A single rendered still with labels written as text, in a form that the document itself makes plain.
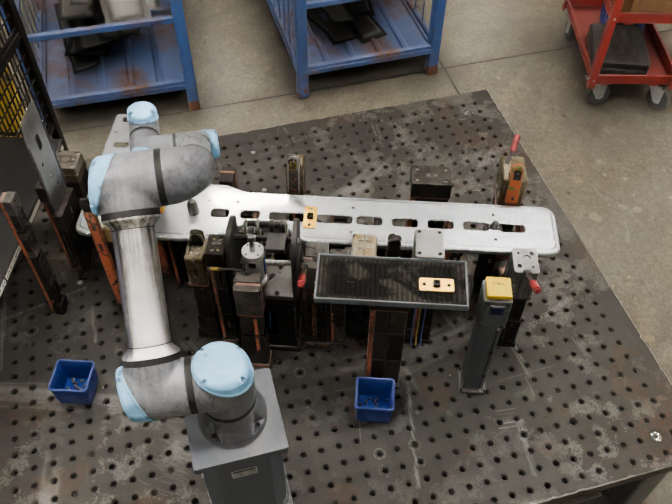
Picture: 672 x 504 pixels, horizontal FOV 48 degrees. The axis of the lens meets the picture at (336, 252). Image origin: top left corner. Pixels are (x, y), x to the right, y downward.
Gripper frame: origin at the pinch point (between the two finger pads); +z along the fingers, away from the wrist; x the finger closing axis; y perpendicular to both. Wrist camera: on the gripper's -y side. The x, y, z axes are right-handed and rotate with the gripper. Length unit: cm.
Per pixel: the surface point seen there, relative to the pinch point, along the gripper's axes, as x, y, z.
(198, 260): -22.8, 18.6, -4.8
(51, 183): -0.4, -27.1, -4.5
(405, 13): 235, 84, 81
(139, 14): 173, -50, 57
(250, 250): -22.3, 32.4, -10.5
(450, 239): -5, 87, -3
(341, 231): -5, 56, -1
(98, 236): -16.2, -10.0, -2.5
